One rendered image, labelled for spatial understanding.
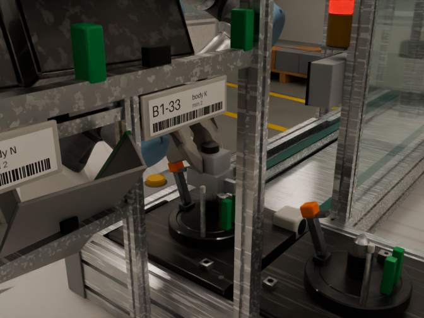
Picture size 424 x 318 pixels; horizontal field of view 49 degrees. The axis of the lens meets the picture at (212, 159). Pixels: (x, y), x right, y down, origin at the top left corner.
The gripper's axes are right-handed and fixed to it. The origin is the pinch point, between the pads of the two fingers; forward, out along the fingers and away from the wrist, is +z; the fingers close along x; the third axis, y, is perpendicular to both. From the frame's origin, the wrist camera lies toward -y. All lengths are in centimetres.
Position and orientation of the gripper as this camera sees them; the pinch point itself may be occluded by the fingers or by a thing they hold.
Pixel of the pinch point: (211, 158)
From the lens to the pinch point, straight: 73.6
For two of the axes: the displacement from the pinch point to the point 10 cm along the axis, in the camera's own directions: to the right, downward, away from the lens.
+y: -5.9, 4.3, 6.8
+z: 5.1, 8.6, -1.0
